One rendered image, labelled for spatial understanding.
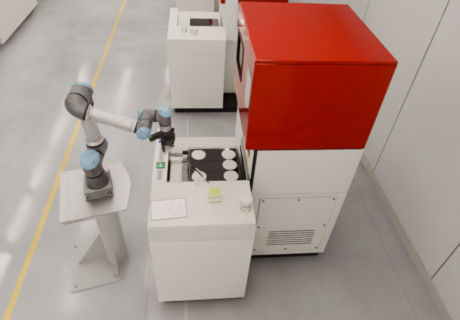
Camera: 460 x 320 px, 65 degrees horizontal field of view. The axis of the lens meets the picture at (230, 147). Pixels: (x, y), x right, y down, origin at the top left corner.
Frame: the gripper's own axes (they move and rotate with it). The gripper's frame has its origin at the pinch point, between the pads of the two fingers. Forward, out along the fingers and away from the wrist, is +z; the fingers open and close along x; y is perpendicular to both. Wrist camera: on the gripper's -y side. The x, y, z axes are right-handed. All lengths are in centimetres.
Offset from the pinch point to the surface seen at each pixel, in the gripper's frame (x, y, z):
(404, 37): 126, 194, -32
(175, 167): 4.6, 6.0, 17.6
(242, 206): -40, 50, 4
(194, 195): -27.8, 21.6, 9.2
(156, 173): -9.2, -4.6, 9.6
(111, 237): -19, -40, 68
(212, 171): 0.0, 31.7, 15.7
